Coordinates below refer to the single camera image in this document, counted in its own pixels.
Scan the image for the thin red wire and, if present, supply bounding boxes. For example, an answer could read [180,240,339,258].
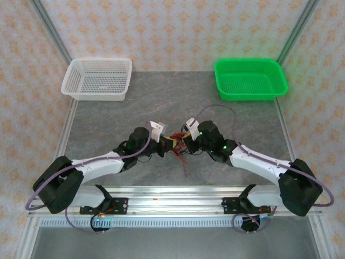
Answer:
[172,151,189,179]

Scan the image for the green perforated plastic basket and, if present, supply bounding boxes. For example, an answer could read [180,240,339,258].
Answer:
[213,58,289,101]

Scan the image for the white perforated plastic basket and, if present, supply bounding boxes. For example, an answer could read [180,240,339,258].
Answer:
[60,57,133,101]

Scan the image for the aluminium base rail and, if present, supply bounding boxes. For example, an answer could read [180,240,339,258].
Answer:
[28,185,323,216]

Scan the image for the aluminium table edge rail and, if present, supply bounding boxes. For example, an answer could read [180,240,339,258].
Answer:
[274,98,296,162]
[55,99,79,187]

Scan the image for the slotted grey cable duct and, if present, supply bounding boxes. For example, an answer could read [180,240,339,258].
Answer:
[39,217,270,228]

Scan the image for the aluminium frame post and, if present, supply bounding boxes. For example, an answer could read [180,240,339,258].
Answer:
[276,0,321,64]
[28,0,73,64]

